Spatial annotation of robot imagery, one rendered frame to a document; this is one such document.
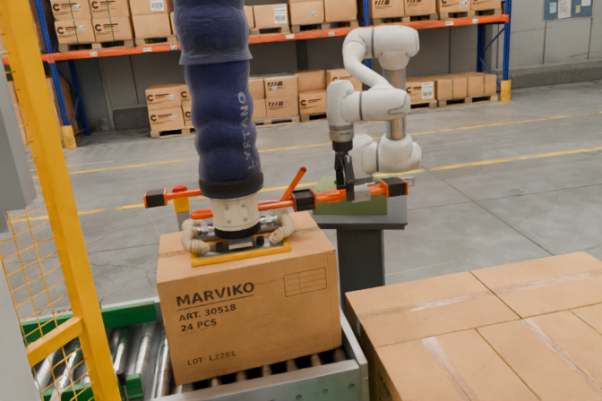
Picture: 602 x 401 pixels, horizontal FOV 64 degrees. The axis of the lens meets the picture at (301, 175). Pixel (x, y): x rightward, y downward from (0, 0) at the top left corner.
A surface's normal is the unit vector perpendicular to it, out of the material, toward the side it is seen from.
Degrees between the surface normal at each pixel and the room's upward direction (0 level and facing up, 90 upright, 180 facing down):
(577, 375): 0
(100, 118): 90
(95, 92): 90
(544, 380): 0
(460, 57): 90
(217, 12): 74
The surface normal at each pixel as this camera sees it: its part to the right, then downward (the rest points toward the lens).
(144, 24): 0.12, 0.28
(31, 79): 0.89, 0.07
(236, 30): 0.77, 0.22
